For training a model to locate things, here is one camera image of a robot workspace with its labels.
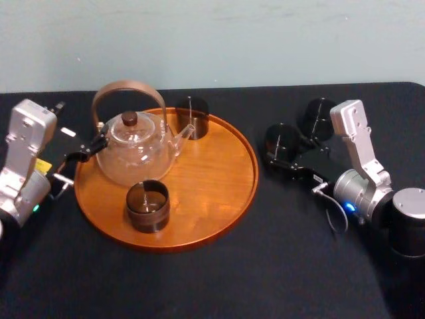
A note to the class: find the glass lid with brown knob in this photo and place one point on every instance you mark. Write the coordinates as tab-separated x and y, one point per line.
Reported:
130	128

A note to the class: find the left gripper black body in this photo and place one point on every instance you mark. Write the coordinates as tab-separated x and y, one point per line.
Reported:
61	146

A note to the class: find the black table cloth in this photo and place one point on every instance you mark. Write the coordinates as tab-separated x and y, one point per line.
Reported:
212	285

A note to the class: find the round wooden tray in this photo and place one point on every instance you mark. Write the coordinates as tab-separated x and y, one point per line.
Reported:
212	186

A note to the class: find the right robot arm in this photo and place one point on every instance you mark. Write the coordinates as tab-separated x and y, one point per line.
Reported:
365	186

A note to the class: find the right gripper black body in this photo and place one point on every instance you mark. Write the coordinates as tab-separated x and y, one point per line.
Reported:
315	172

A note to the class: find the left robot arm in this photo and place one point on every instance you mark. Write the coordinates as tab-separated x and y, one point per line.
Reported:
23	143

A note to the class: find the dark smoked glass cup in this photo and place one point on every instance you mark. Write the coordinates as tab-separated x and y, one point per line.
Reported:
315	116
196	124
147	212
281	141

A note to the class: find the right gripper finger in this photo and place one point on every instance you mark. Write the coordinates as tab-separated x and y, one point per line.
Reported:
284	164
317	148

